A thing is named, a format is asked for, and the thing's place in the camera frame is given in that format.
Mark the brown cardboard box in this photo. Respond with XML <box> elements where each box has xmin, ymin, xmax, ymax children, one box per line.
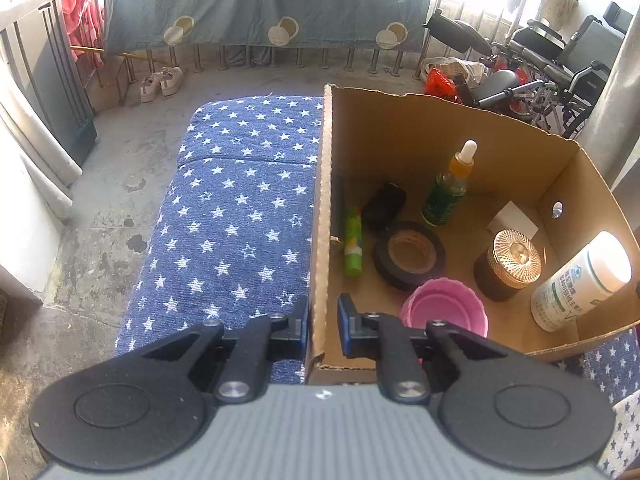
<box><xmin>306</xmin><ymin>84</ymin><xmax>639</xmax><ymax>385</ymax></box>

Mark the gold-lidded dark jar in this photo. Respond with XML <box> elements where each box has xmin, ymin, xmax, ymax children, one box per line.
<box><xmin>473</xmin><ymin>230</ymin><xmax>542</xmax><ymax>302</ymax></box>

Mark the white power adapter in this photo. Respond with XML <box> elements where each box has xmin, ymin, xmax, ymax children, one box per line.
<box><xmin>487</xmin><ymin>202</ymin><xmax>538</xmax><ymax>240</ymax></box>

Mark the white supplement bottle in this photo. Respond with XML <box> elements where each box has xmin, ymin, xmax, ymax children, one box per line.
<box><xmin>530</xmin><ymin>231</ymin><xmax>632</xmax><ymax>333</ymax></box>

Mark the black tape roll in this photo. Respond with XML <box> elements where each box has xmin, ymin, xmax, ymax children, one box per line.
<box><xmin>373</xmin><ymin>221</ymin><xmax>446</xmax><ymax>292</ymax></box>

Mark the pink plastic lid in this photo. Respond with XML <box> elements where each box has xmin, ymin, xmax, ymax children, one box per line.
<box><xmin>399</xmin><ymin>278</ymin><xmax>489</xmax><ymax>337</ymax></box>

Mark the blue star-patterned cushion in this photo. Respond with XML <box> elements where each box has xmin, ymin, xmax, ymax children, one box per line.
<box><xmin>116</xmin><ymin>96</ymin><xmax>639</xmax><ymax>479</ymax></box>

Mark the black oval case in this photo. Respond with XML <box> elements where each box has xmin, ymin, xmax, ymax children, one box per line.
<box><xmin>361</xmin><ymin>182</ymin><xmax>407</xmax><ymax>231</ymax></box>

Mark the green dropper bottle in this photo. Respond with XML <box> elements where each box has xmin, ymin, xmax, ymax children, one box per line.
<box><xmin>421</xmin><ymin>140</ymin><xmax>477</xmax><ymax>226</ymax></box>

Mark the red plastic bag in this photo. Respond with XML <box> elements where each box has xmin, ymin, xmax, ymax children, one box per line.
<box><xmin>424</xmin><ymin>67</ymin><xmax>459</xmax><ymax>103</ymax></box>

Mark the white shoes pair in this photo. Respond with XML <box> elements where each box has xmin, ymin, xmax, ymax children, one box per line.
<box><xmin>139</xmin><ymin>66</ymin><xmax>184</xmax><ymax>103</ymax></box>

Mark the black wheelchair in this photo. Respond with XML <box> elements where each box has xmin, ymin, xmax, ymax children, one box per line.
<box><xmin>422</xmin><ymin>10</ymin><xmax>625</xmax><ymax>139</ymax></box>

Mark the beige curtain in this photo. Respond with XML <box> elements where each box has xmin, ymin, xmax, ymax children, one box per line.
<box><xmin>578</xmin><ymin>12</ymin><xmax>639</xmax><ymax>208</ymax></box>

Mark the blue patterned hanging sheet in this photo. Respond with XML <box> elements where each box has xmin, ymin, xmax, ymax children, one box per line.
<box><xmin>104</xmin><ymin>0</ymin><xmax>431</xmax><ymax>53</ymax></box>

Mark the grey-green door panel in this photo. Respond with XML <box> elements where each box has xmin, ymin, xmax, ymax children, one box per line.
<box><xmin>0</xmin><ymin>0</ymin><xmax>100</xmax><ymax>212</ymax></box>

